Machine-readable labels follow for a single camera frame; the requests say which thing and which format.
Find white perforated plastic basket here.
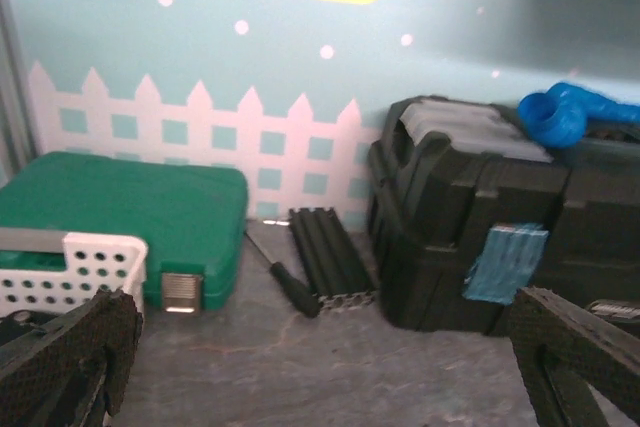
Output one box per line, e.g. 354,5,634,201
1,227,148,317

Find blue corrugated hose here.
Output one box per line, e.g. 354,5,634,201
517,80,640,149

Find black plastic toolbox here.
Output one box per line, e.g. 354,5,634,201
367,96,639,336

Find green plastic tool case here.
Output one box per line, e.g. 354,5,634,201
1,152,249,310

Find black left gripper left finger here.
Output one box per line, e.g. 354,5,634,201
1,289,143,426

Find black screwdriver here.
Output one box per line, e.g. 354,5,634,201
245,230,321,319

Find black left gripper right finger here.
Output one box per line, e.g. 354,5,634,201
509,287,639,427

